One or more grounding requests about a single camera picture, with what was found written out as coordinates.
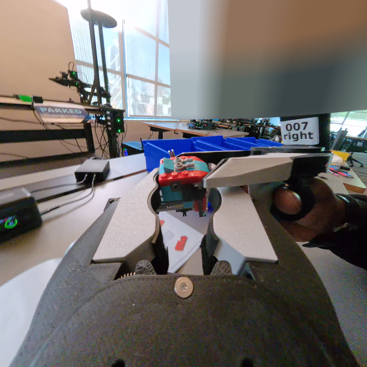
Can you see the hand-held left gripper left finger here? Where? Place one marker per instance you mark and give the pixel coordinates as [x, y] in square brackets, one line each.
[126, 226]

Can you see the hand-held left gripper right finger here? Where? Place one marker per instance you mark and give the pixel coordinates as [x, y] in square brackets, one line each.
[243, 232]

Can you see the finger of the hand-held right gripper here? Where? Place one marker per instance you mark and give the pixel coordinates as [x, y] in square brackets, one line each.
[246, 172]
[229, 153]

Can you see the teal red toy brick model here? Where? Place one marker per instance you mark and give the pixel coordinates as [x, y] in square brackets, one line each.
[172, 177]

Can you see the person's right forearm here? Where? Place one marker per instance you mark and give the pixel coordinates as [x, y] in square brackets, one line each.
[355, 229]

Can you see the wooden background desk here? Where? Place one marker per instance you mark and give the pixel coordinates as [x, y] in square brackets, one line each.
[172, 129]

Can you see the person's right hand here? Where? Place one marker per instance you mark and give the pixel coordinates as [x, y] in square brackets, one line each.
[326, 206]

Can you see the yellow box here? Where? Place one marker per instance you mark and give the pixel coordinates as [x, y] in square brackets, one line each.
[339, 155]

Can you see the printed brick instruction sheet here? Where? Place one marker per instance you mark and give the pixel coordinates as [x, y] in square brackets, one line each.
[183, 229]

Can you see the black adapter box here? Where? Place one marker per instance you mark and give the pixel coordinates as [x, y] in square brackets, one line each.
[91, 169]

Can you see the black computer case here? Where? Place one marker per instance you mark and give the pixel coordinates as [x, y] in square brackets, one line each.
[132, 149]

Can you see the black hub with green lights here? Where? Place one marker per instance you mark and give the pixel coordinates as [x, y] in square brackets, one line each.
[110, 120]

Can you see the black device with screen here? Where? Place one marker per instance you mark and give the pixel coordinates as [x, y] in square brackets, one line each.
[17, 215]

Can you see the black framed table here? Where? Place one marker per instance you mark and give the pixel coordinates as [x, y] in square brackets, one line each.
[43, 134]

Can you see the large window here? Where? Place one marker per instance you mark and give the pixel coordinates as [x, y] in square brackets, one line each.
[143, 57]

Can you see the blue white sign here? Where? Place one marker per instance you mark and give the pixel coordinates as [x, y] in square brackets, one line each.
[60, 113]

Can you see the tall black stand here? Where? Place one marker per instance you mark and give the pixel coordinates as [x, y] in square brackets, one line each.
[99, 57]

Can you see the small green object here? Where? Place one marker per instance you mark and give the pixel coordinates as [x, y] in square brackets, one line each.
[24, 98]

